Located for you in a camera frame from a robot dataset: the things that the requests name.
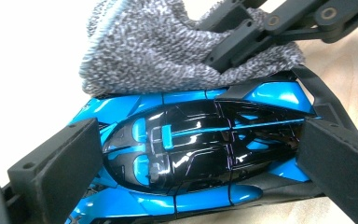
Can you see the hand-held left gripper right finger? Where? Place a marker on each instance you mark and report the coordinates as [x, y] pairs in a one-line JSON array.
[[338, 168]]

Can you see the grey terry towel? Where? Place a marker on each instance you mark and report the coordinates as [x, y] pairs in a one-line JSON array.
[[155, 53]]

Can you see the blue and black toy car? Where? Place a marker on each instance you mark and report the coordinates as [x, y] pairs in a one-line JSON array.
[[199, 149]]

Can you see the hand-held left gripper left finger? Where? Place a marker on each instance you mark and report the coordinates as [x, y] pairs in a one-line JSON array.
[[59, 171]]

